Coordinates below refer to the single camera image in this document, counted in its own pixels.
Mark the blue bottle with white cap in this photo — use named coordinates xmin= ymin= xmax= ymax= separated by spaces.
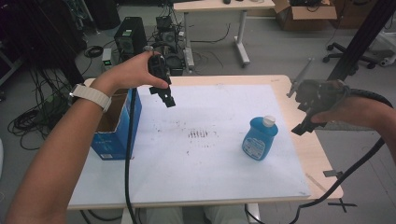
xmin=241 ymin=115 xmax=279 ymax=161

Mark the blue cardboard box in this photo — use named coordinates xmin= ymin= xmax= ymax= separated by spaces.
xmin=91 ymin=88 xmax=144 ymax=161

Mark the white stained mat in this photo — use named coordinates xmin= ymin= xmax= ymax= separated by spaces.
xmin=67 ymin=83 xmax=312 ymax=207

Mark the grey tape strip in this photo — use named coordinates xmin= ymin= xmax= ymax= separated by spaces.
xmin=322 ymin=169 xmax=344 ymax=179

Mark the coiled black cable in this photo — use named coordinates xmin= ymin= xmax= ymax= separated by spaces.
xmin=83 ymin=45 xmax=105 ymax=59

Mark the person's left leg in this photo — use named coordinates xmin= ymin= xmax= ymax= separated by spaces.
xmin=145 ymin=206 xmax=184 ymax=224

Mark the person's leg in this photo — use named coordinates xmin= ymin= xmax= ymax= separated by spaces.
xmin=203 ymin=204 xmax=250 ymax=224
xmin=145 ymin=206 xmax=184 ymax=224

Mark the white-legged wooden desk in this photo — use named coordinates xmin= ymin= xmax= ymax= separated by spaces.
xmin=172 ymin=0 xmax=276 ymax=70

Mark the small white device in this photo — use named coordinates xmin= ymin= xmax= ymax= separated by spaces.
xmin=101 ymin=47 xmax=113 ymax=71

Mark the person's right leg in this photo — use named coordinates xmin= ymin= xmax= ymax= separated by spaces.
xmin=203 ymin=204 xmax=250 ymax=224

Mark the thin black floor cable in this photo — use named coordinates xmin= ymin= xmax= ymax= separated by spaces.
xmin=190 ymin=22 xmax=233 ymax=44

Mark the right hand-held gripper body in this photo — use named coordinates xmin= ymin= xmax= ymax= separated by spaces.
xmin=286 ymin=57 xmax=352 ymax=119

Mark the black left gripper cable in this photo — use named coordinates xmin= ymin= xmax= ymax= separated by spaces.
xmin=124 ymin=88 xmax=139 ymax=224

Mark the open computer chassis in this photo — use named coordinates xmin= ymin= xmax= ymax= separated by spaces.
xmin=154 ymin=14 xmax=185 ymax=54

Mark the bundle of black floor cables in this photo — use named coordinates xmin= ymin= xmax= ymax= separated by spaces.
xmin=7 ymin=66 xmax=74 ymax=151

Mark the black metal stand post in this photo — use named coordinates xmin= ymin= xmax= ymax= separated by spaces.
xmin=326 ymin=0 xmax=396 ymax=82

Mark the black office chair base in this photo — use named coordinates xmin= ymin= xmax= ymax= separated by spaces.
xmin=322 ymin=41 xmax=379 ymax=70

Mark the black computer tower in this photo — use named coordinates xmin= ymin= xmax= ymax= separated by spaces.
xmin=113 ymin=16 xmax=149 ymax=63

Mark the white band wristwatch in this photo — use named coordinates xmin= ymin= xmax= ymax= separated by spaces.
xmin=68 ymin=82 xmax=113 ymax=113

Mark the person's right hand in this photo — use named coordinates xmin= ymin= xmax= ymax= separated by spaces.
xmin=310 ymin=92 xmax=375 ymax=129

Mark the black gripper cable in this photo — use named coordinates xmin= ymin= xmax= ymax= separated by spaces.
xmin=124 ymin=88 xmax=139 ymax=224
xmin=289 ymin=88 xmax=395 ymax=224

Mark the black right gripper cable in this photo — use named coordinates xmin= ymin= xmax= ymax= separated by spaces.
xmin=289 ymin=88 xmax=395 ymax=224

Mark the person's left hand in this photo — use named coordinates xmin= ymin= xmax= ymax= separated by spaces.
xmin=90 ymin=50 xmax=171 ymax=97

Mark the brown cardboard box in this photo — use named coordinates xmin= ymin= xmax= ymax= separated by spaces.
xmin=272 ymin=0 xmax=338 ymax=32

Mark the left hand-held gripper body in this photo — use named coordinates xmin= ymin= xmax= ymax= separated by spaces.
xmin=147 ymin=50 xmax=185 ymax=91

